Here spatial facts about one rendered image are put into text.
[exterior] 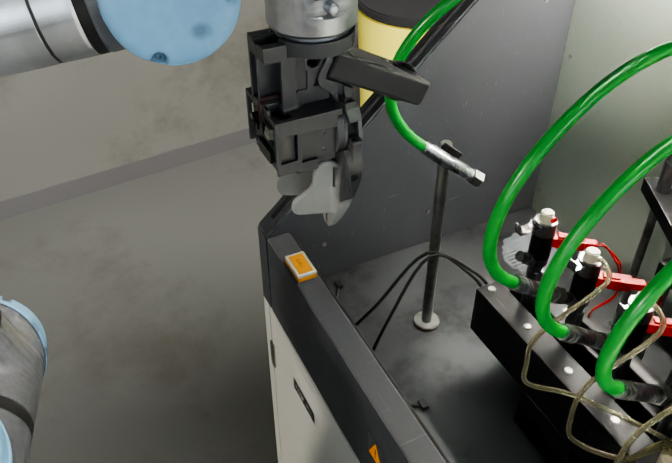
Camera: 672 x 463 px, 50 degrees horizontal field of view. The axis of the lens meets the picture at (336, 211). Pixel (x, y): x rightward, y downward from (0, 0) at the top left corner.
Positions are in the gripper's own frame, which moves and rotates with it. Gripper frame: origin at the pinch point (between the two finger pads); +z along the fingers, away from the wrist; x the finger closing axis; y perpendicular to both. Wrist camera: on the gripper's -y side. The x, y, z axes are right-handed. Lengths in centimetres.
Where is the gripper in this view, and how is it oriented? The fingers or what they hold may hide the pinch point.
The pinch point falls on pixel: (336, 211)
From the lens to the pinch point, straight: 72.0
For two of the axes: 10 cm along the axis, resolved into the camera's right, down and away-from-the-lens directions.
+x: 4.4, 5.5, -7.1
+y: -9.0, 2.7, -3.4
